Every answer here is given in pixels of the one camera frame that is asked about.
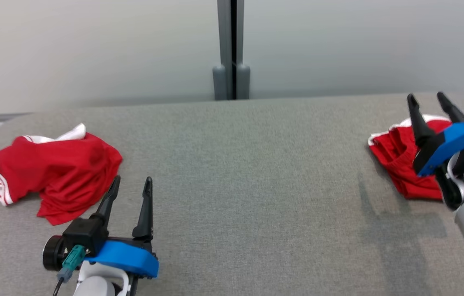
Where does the red shorts white trim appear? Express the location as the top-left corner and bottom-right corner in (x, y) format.
(368, 115), (457, 201)

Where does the blue banded right gripper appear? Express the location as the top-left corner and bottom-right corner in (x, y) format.
(407, 92), (464, 210)

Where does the red white basketball jersey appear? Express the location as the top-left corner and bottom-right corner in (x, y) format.
(0, 123), (123, 226)

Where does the blue banded left gripper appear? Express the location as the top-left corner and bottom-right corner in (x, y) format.
(74, 175), (159, 296)

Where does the black cable teal connector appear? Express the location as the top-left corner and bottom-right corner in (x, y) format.
(52, 245), (86, 296)

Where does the grey partition frame post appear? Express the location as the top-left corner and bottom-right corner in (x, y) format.
(212, 0), (233, 101)
(236, 0), (251, 100)

